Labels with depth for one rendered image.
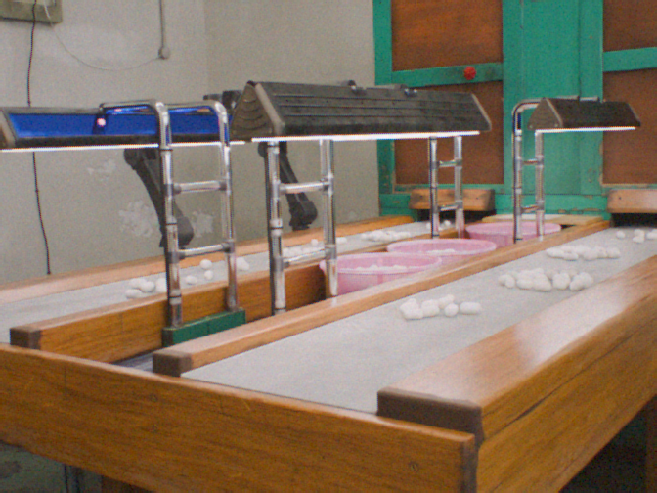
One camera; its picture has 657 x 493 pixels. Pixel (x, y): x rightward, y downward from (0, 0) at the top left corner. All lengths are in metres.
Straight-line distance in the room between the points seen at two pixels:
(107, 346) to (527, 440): 0.74
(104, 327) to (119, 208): 2.96
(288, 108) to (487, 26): 1.82
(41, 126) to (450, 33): 1.72
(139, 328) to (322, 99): 0.57
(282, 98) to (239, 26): 3.65
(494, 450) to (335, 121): 0.48
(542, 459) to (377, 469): 0.24
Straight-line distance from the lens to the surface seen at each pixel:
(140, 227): 4.47
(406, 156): 2.96
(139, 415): 1.15
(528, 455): 1.02
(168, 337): 1.50
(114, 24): 4.44
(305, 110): 1.09
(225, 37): 4.77
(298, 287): 1.81
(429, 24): 2.93
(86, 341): 1.41
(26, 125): 1.48
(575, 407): 1.16
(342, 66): 4.25
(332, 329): 1.31
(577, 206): 2.70
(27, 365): 1.32
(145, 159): 2.47
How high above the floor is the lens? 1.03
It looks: 7 degrees down
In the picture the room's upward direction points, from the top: 2 degrees counter-clockwise
